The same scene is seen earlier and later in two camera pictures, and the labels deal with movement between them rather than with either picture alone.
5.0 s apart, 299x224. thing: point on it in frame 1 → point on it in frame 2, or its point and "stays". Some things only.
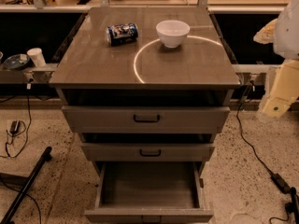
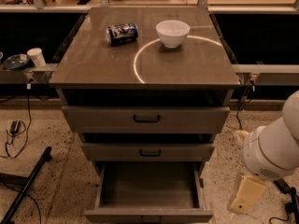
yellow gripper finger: x=267 y=35 → x=270 y=152
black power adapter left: x=14 y=127 stays
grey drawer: x=145 y=119 stays
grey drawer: x=149 y=192 stays
